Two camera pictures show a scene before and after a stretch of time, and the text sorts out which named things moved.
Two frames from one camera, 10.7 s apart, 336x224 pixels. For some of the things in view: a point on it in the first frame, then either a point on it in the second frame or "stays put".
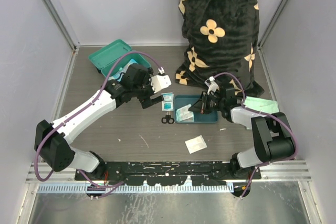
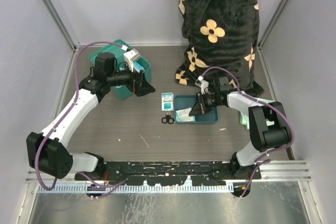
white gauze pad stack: x=182 y=114 stays put
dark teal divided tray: x=181 y=101 stays put
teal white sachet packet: x=167 y=104 stays put
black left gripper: x=149 y=74 -> x=137 y=83
